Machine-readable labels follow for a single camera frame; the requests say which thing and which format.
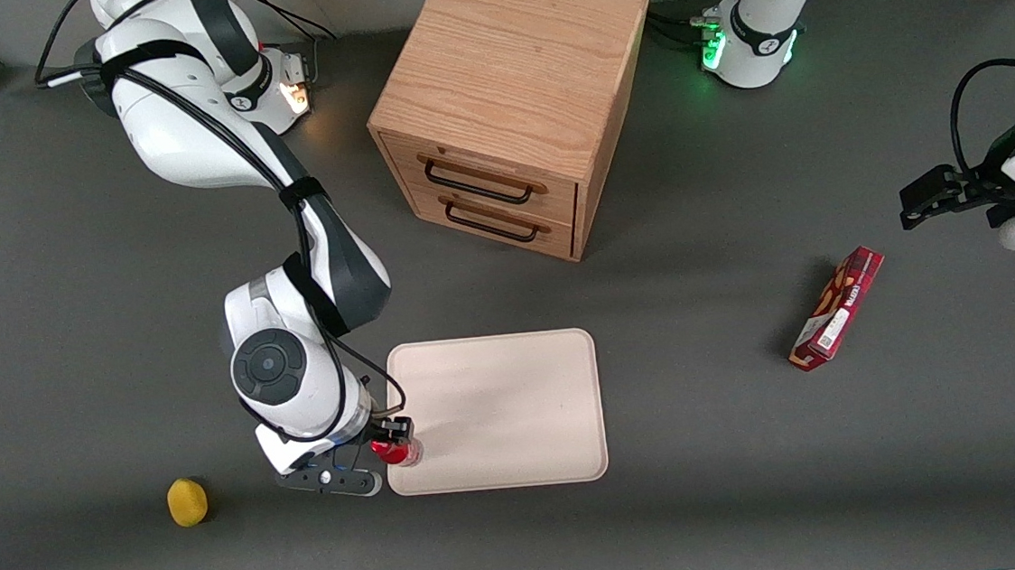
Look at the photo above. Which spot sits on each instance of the red coke bottle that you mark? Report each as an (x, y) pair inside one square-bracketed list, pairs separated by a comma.
[(397, 453)]

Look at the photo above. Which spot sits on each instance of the beige plastic tray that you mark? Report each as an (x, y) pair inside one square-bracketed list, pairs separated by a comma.
[(508, 410)]

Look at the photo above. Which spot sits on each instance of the wooden drawer cabinet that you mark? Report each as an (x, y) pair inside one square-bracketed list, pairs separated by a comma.
[(509, 76)]

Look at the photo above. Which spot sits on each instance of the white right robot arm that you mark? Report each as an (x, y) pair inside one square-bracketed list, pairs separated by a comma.
[(215, 136)]

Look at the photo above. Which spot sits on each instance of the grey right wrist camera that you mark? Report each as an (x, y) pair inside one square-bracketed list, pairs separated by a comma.
[(333, 482)]

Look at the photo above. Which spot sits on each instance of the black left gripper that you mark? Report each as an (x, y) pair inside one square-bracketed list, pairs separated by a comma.
[(985, 189)]

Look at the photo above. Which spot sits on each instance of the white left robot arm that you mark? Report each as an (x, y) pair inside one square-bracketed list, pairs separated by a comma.
[(762, 2)]

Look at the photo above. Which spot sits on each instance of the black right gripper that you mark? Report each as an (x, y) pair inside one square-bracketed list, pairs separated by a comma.
[(395, 430)]

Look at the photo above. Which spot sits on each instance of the yellow sponge ball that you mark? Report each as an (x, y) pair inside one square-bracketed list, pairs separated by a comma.
[(187, 502)]

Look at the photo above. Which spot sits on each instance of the red snack box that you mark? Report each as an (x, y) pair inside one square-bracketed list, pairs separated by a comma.
[(838, 309)]

